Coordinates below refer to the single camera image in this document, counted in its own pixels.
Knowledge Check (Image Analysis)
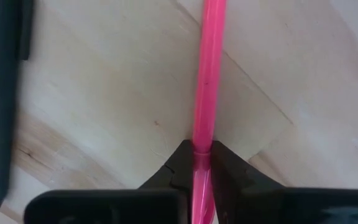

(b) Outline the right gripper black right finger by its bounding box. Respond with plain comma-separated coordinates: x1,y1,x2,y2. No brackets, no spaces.
209,140,358,224

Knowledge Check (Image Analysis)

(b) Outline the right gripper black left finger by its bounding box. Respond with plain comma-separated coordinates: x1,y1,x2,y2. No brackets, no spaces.
23,139,195,224

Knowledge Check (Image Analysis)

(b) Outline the black pen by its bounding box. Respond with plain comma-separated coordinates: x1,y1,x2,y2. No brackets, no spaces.
0,0,34,211

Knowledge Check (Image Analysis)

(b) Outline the pink pen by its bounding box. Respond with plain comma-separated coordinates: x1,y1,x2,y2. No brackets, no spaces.
190,0,228,224

